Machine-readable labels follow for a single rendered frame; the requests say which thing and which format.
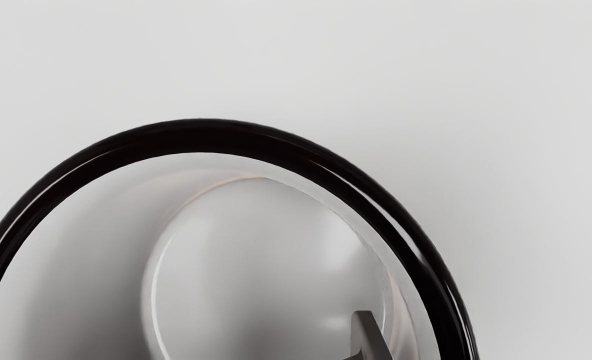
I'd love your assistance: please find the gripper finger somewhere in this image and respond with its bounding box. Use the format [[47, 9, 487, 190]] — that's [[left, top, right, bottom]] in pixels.
[[342, 310, 393, 360]]

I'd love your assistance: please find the white mug with black rim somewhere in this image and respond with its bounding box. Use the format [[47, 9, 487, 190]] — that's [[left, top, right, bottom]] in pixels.
[[0, 118, 481, 360]]

